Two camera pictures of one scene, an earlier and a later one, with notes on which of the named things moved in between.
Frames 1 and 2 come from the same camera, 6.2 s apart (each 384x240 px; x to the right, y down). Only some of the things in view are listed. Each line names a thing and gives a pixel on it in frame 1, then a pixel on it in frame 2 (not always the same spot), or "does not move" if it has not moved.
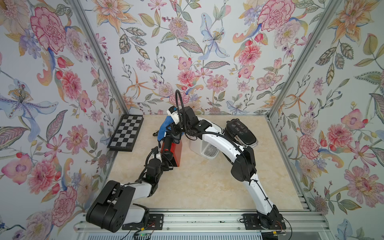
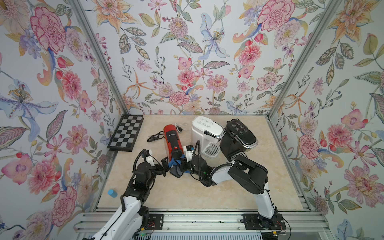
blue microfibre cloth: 168,120 -> 173,162
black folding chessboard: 125,134 does not move
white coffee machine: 203,148 does not move
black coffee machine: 240,133 does not move
